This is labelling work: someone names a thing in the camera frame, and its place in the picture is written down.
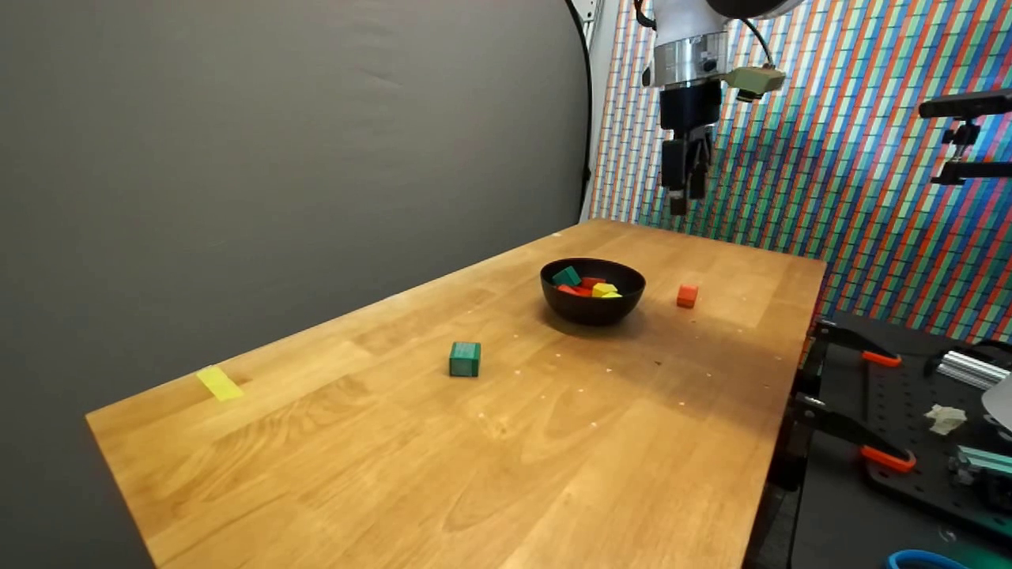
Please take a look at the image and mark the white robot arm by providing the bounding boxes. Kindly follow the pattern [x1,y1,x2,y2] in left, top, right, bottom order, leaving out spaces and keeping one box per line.
[632,0,804,215]

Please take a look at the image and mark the yellow tape strip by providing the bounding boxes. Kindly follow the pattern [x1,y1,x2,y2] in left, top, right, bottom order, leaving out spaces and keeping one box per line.
[196,368,245,403]

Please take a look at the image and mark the black bowl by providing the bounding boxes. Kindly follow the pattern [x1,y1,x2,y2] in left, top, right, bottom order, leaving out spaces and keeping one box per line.
[540,259,647,325]

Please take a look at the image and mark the green wooden block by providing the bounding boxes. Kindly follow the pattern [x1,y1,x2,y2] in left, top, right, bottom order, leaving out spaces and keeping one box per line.
[448,343,480,377]

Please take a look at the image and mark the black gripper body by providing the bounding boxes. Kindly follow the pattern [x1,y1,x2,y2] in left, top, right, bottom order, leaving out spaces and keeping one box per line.
[660,78,721,189]

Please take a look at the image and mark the yellow wooden block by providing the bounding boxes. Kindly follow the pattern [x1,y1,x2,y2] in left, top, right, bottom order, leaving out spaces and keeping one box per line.
[591,281,623,302]

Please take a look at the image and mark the black perforated tool board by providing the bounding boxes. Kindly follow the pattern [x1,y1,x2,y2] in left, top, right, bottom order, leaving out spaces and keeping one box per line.
[801,316,1012,546]

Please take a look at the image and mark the teal wooden block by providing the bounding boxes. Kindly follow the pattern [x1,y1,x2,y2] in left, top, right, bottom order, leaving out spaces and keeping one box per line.
[555,266,582,287]

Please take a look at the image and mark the blue scissors handle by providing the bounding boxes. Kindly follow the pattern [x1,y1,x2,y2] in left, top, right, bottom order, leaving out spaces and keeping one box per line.
[887,551,969,569]

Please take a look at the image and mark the black clamp orange handle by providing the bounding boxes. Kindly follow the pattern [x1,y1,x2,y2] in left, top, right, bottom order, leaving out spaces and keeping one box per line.
[816,319,905,369]

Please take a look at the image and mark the black camera stand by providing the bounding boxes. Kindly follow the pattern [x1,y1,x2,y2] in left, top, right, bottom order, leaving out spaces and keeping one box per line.
[918,88,1012,186]

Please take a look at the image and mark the red wooden block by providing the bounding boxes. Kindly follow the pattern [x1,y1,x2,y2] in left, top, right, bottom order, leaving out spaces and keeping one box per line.
[556,280,603,299]

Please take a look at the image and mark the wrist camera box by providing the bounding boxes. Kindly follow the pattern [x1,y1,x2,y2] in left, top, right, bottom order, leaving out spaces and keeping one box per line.
[726,68,786,102]

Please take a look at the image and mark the orange wooden block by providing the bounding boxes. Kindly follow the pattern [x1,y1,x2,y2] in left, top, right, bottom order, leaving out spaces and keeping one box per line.
[677,285,699,309]

